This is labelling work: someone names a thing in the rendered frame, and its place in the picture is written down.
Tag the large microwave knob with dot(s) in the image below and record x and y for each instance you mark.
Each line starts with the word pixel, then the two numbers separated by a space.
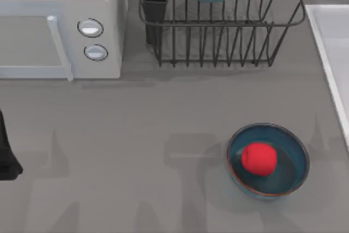
pixel 90 27

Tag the blue bowl with red rim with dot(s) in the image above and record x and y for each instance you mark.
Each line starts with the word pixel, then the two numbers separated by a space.
pixel 295 159

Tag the small microwave knob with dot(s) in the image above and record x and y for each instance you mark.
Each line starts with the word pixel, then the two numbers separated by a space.
pixel 95 52

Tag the pale microwave oven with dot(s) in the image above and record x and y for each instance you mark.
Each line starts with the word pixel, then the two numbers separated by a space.
pixel 110 12

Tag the microwave door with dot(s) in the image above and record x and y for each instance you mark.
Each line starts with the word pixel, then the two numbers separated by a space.
pixel 24 42

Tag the red apple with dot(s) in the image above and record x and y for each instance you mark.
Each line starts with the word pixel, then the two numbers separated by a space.
pixel 259 159

